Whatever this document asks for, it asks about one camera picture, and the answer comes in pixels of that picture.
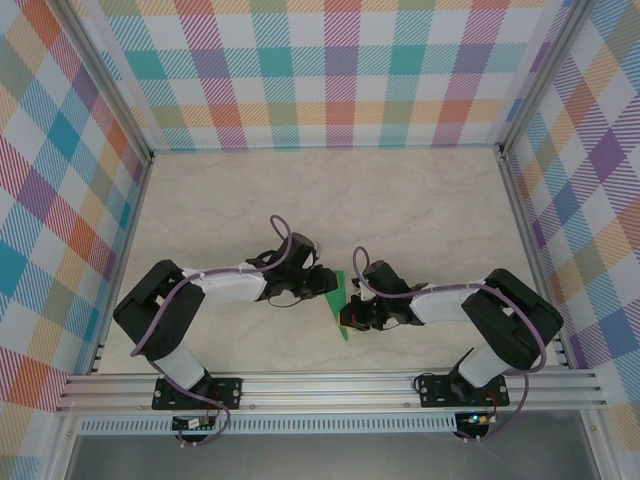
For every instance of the green paper sheet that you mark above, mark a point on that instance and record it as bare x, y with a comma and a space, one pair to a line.
339, 300

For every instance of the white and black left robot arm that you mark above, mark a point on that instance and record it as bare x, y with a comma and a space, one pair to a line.
230, 290

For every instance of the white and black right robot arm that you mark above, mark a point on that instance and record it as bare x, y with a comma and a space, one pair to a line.
440, 307

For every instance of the circuit board with green light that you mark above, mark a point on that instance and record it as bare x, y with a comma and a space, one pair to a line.
475, 419

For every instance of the grey metal shelf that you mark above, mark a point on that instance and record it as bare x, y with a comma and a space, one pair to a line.
325, 460

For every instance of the small dark circuit board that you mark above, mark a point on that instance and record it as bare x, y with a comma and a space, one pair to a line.
192, 425

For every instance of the aluminium mounting rail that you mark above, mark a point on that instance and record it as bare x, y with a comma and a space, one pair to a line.
325, 390

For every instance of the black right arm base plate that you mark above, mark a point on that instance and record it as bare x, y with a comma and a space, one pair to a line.
430, 395

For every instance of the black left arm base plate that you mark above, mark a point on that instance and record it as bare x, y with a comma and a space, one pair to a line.
232, 392

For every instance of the aluminium side rail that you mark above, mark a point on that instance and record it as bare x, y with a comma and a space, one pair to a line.
520, 210
135, 210

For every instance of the aluminium frame post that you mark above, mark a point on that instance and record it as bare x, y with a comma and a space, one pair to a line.
110, 80
545, 75

